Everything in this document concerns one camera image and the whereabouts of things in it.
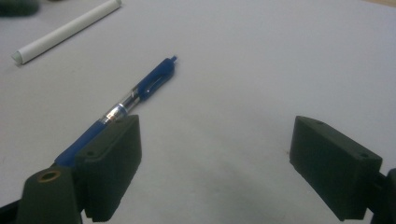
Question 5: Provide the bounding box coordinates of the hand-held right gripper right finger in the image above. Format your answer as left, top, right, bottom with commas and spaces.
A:
289, 115, 383, 222

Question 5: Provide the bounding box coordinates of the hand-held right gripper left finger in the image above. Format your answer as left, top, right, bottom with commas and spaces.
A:
74, 114, 143, 223

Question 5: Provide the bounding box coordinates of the slim white pen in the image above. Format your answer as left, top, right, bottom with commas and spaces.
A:
11, 0, 122, 65

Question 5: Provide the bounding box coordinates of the blue pen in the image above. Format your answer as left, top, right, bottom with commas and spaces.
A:
54, 55, 178, 169

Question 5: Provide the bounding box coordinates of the white table sheet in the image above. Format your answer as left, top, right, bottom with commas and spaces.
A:
0, 0, 396, 224

